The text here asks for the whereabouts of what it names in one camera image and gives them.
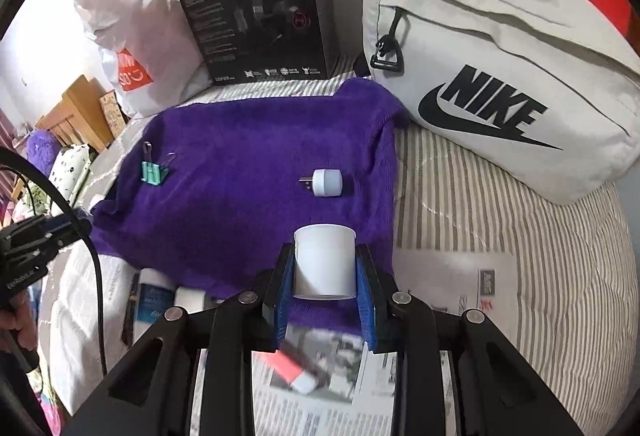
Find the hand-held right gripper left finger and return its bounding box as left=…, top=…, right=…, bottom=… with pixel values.
left=60, top=243, right=301, bottom=436

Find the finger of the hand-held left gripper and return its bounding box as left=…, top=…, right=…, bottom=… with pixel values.
left=30, top=213, right=93, bottom=251

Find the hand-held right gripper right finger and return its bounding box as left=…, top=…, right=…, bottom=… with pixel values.
left=354, top=243, right=586, bottom=436

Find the white plastic cup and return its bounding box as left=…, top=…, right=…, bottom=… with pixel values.
left=294, top=225, right=357, bottom=301

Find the pink tube white cap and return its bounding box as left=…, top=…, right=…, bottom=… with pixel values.
left=270, top=350, right=321, bottom=394

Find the small white jar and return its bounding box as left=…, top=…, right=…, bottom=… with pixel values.
left=172, top=287, right=206, bottom=312

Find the long black box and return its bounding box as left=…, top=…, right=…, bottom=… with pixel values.
left=121, top=271, right=142, bottom=348

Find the blue and white bottle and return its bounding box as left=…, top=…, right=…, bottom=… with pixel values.
left=135, top=269, right=177, bottom=337

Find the white usb night light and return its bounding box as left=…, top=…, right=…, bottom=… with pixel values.
left=299, top=169, right=343, bottom=197

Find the person's left hand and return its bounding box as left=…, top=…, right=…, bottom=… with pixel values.
left=0, top=289, right=40, bottom=369

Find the white spotted pillow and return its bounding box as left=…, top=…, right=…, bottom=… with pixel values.
left=49, top=143, right=98, bottom=197

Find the purple plush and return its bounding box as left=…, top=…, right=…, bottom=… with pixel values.
left=25, top=130, right=61, bottom=177

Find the green binder clip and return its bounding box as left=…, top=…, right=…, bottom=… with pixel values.
left=141, top=142, right=178, bottom=187

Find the newspaper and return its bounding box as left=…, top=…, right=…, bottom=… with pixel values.
left=190, top=249, right=518, bottom=436

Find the wooden furniture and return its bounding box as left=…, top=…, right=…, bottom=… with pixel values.
left=36, top=75, right=121, bottom=152

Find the striped bed sheet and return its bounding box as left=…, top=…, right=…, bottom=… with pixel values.
left=37, top=51, right=633, bottom=417

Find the purple towel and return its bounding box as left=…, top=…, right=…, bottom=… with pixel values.
left=91, top=77, right=408, bottom=334

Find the white plastic shopping bag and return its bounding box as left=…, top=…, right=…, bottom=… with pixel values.
left=74, top=0, right=216, bottom=117

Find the black headset box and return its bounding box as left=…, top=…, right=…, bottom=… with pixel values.
left=171, top=0, right=329, bottom=88

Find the grey Nike backpack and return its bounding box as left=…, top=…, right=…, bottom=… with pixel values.
left=361, top=0, right=640, bottom=205

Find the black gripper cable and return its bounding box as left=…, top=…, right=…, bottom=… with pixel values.
left=0, top=149, right=108, bottom=376

